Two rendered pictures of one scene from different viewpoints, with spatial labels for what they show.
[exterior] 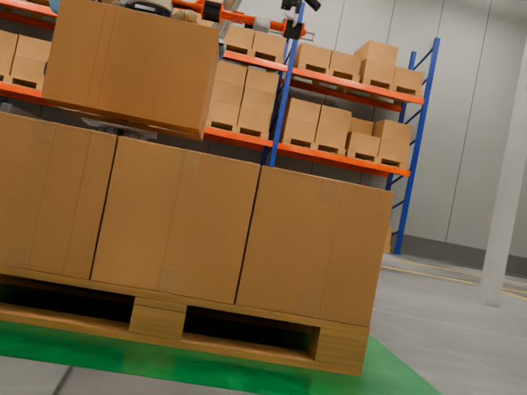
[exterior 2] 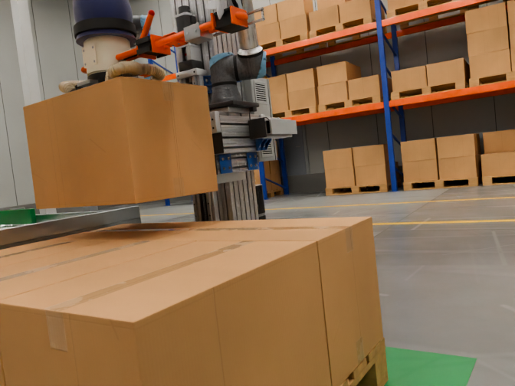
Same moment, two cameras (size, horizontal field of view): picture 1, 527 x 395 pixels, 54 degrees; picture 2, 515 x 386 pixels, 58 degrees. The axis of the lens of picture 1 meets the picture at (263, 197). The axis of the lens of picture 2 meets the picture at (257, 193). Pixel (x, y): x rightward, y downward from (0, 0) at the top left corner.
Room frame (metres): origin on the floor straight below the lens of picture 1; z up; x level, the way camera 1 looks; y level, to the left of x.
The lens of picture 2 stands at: (1.14, -0.95, 0.75)
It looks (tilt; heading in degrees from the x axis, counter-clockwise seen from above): 4 degrees down; 41
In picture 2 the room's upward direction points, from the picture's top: 6 degrees counter-clockwise
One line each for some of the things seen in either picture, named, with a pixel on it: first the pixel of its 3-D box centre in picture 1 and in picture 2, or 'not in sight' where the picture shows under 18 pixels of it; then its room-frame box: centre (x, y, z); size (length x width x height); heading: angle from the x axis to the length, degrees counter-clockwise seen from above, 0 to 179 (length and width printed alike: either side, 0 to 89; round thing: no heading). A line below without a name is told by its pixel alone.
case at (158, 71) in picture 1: (139, 74); (119, 148); (2.17, 0.61, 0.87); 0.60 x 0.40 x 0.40; 95
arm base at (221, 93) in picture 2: not in sight; (225, 94); (2.73, 0.55, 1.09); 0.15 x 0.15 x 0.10
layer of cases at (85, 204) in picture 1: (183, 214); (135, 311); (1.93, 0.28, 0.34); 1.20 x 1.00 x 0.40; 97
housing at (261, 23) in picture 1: (261, 24); (198, 33); (2.21, 0.15, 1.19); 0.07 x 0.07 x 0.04; 5
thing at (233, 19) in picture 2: (292, 29); (229, 20); (2.21, 0.01, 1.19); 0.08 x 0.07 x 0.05; 95
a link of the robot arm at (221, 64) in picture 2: not in sight; (224, 69); (2.73, 0.55, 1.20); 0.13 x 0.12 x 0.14; 125
